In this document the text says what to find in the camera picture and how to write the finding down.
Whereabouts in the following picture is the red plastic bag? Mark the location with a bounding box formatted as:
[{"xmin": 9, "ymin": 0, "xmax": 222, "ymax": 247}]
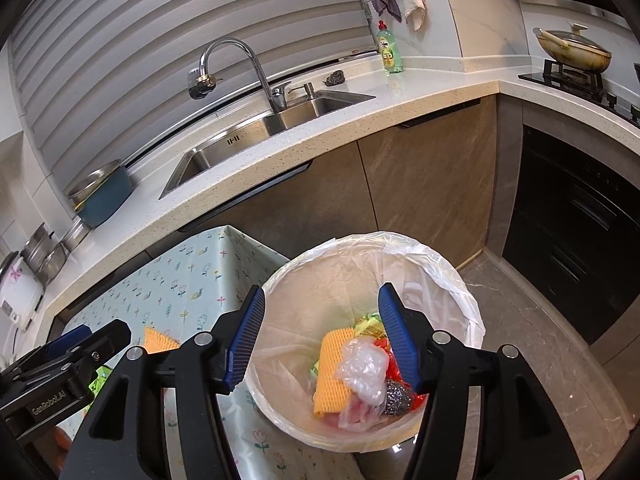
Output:
[{"xmin": 375, "ymin": 337, "xmax": 429, "ymax": 407}]

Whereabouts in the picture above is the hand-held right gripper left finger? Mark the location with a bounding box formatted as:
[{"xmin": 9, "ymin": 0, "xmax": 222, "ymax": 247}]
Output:
[{"xmin": 75, "ymin": 285, "xmax": 267, "ymax": 480}]

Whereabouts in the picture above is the steel wool scrubber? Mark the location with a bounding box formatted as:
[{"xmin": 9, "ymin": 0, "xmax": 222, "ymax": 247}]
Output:
[{"xmin": 382, "ymin": 379, "xmax": 416, "ymax": 417}]

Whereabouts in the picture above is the steel sink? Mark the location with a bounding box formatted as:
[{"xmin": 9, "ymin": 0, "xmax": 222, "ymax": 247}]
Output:
[{"xmin": 159, "ymin": 90, "xmax": 377, "ymax": 201}]

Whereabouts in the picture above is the blue plastic basin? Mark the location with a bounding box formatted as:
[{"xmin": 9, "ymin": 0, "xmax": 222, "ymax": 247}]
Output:
[{"xmin": 75, "ymin": 165, "xmax": 135, "ymax": 228}]

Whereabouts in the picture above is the grey window blind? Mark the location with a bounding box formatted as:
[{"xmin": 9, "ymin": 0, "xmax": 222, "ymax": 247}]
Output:
[{"xmin": 7, "ymin": 0, "xmax": 376, "ymax": 181}]

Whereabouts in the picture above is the steel steamer pot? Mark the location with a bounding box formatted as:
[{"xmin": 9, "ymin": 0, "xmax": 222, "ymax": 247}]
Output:
[{"xmin": 21, "ymin": 225, "xmax": 56, "ymax": 273}]

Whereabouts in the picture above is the green dish soap bottle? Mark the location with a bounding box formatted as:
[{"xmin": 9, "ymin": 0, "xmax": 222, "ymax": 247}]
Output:
[{"xmin": 376, "ymin": 20, "xmax": 404, "ymax": 76}]

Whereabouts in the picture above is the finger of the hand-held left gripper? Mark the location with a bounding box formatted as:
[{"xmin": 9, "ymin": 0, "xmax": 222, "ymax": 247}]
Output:
[
  {"xmin": 46, "ymin": 324, "xmax": 94, "ymax": 359},
  {"xmin": 10, "ymin": 318, "xmax": 132, "ymax": 396}
]

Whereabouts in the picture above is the chrome faucet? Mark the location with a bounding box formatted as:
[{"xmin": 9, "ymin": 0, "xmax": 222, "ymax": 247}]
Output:
[{"xmin": 187, "ymin": 37, "xmax": 292, "ymax": 113}]

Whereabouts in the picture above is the floral tablecloth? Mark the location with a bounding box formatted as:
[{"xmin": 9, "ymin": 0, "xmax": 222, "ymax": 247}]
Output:
[{"xmin": 47, "ymin": 225, "xmax": 361, "ymax": 480}]

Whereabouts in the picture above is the black built-in oven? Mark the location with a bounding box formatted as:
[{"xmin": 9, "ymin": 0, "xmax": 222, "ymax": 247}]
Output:
[{"xmin": 502, "ymin": 125, "xmax": 640, "ymax": 346}]

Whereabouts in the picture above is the black gas stove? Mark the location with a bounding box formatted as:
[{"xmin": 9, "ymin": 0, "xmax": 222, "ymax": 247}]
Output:
[{"xmin": 517, "ymin": 57, "xmax": 640, "ymax": 128}]

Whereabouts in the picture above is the orange foam net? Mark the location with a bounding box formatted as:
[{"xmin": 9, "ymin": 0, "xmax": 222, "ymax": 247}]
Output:
[
  {"xmin": 144, "ymin": 326, "xmax": 181, "ymax": 353},
  {"xmin": 313, "ymin": 328, "xmax": 358, "ymax": 417}
]

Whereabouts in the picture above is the brown base cabinet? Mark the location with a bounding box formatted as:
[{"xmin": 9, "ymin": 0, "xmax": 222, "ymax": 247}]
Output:
[{"xmin": 177, "ymin": 95, "xmax": 501, "ymax": 271}]

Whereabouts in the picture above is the yellow green snack packet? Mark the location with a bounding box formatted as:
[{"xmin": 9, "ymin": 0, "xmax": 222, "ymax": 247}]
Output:
[{"xmin": 353, "ymin": 312, "xmax": 388, "ymax": 346}]

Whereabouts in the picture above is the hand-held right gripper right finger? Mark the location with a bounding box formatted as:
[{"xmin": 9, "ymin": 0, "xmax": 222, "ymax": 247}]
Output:
[{"xmin": 377, "ymin": 282, "xmax": 583, "ymax": 480}]

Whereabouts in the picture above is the pink trash bin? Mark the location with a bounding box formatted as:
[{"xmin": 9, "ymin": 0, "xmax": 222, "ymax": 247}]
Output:
[{"xmin": 243, "ymin": 230, "xmax": 487, "ymax": 456}]

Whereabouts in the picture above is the white floral rice cooker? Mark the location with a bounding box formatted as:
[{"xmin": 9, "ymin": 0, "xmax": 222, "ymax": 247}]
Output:
[{"xmin": 0, "ymin": 250, "xmax": 43, "ymax": 328}]

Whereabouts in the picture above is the wok with glass lid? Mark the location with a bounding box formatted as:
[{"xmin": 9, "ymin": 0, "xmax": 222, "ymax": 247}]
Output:
[{"xmin": 532, "ymin": 22, "xmax": 613, "ymax": 73}]

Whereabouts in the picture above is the clear plastic wrap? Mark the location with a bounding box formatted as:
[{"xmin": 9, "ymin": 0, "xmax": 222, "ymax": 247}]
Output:
[{"xmin": 337, "ymin": 337, "xmax": 391, "ymax": 404}]

